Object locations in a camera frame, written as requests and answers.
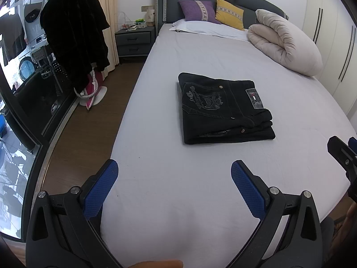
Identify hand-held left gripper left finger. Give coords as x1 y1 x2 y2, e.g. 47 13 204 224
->
25 159 123 268

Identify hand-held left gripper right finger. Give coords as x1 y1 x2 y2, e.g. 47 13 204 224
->
224 160 324 268

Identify dark denim pants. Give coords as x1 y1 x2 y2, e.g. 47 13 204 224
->
178 73 276 145

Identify person's right forearm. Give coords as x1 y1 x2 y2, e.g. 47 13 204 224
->
333 202 357 257

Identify person's left hand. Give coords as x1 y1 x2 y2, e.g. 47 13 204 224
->
127 260 184 268

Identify bed with light sheet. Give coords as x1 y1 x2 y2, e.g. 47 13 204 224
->
99 22 357 268

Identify white oval stand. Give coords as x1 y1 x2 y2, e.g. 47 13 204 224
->
79 86 108 107

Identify pink steam iron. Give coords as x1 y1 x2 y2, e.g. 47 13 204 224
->
74 68 104 110

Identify sliding glass door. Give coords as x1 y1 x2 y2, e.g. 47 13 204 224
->
0 0 84 241

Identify rolled beige duvet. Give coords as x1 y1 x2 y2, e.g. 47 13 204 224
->
247 9 323 77

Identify white washing machine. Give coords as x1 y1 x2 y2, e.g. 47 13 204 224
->
18 54 39 82

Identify grey nightstand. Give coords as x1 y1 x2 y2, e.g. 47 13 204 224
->
115 26 156 58

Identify black hanging coat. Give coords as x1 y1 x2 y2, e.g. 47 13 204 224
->
40 0 110 90

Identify white pillow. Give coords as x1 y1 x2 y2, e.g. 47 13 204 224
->
169 19 250 42

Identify yellow patterned pillow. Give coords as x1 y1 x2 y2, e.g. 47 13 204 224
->
215 0 245 31

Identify beige curtain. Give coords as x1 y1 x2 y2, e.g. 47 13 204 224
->
84 0 121 73

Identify white dryer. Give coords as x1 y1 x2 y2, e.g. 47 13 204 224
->
23 0 48 48

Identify purple patterned pillow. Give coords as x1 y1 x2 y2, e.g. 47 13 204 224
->
178 0 222 25

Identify cream wardrobe with dark handles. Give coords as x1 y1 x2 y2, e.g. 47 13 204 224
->
301 0 357 118

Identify white wire basket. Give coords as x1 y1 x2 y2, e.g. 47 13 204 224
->
127 19 147 29

